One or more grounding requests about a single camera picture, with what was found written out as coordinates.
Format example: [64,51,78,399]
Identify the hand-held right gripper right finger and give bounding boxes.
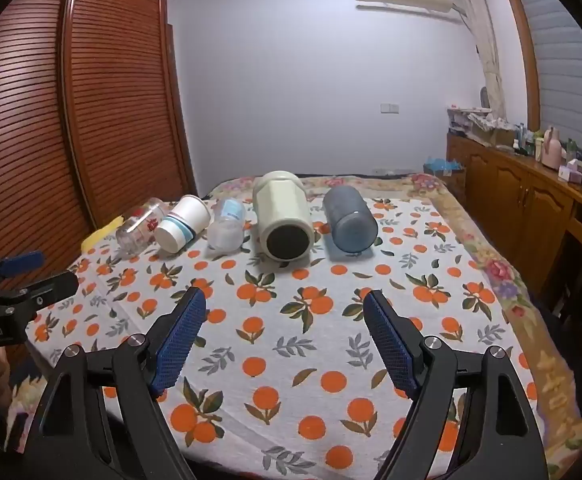
[362,289,549,480]

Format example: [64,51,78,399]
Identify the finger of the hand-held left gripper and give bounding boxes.
[0,270,80,318]
[0,252,46,292]

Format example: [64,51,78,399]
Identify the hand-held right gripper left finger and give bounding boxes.
[23,286,208,480]

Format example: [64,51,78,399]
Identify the clear glass cup red print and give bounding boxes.
[117,197,170,259]

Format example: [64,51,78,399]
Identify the white paper cup blue stripes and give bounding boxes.
[154,194,212,254]

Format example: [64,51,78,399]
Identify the grey-blue cup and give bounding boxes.
[322,185,379,254]

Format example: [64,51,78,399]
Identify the large cream faceted cup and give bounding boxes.
[252,170,315,264]

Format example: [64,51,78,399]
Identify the yellow cloth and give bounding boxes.
[81,215,124,251]

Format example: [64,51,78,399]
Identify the orange fruit printed blanket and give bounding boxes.
[23,180,524,480]

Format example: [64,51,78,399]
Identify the small clear blue bottle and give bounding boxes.
[206,198,247,251]

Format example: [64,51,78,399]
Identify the floral bedspread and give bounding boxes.
[11,173,582,480]

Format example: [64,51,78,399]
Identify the brown slatted wooden wardrobe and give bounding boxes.
[0,0,198,293]

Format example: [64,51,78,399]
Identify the box of blue items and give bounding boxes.
[423,158,467,192]

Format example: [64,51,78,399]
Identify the dark chair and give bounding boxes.
[535,199,582,433]

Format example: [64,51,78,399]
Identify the wooden sideboard cabinet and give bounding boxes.
[446,132,582,293]

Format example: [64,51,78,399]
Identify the cardboard box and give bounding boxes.
[470,119,518,149]

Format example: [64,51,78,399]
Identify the group of small green bottles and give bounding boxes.
[512,122,545,159]

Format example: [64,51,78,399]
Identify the small lilac box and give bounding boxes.
[558,159,582,184]

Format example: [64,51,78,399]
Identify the pink bottle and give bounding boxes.
[540,127,563,169]

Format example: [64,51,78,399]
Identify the cream curtain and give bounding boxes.
[450,0,511,127]

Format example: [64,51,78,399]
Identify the grey window blind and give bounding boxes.
[514,0,582,163]

